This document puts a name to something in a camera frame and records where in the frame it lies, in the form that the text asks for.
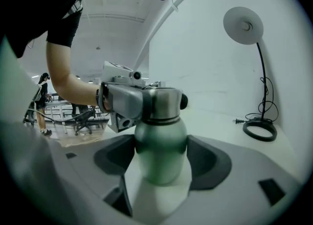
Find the person's left forearm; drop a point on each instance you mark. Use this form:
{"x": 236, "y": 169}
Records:
{"x": 78, "y": 94}

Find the person's left hand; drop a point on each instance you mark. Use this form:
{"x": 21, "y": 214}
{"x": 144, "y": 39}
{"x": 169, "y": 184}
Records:
{"x": 105, "y": 100}

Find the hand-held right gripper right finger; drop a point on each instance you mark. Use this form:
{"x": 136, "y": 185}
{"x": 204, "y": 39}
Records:
{"x": 232, "y": 182}

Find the steel thermos bottle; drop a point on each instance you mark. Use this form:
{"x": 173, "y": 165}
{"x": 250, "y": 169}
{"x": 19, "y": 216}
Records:
{"x": 159, "y": 150}

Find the black desk lamp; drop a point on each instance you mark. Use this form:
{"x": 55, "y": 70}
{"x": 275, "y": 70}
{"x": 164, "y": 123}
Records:
{"x": 243, "y": 26}

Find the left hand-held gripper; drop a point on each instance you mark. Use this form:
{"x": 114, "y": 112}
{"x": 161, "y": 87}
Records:
{"x": 117, "y": 72}

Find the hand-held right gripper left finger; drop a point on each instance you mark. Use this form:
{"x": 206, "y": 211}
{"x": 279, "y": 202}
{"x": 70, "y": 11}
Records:
{"x": 73, "y": 170}

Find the white background desk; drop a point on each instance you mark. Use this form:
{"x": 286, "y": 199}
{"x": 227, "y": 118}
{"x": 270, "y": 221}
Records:
{"x": 57, "y": 105}

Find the black office chair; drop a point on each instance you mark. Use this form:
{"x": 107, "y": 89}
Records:
{"x": 84, "y": 121}

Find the person's black shirt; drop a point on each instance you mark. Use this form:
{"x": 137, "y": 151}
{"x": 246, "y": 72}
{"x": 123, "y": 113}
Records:
{"x": 36, "y": 4}

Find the stainless steel bottle cap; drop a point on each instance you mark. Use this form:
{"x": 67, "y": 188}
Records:
{"x": 163, "y": 101}

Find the white table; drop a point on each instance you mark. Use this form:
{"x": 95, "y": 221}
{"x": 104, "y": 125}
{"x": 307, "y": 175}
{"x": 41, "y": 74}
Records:
{"x": 215, "y": 126}

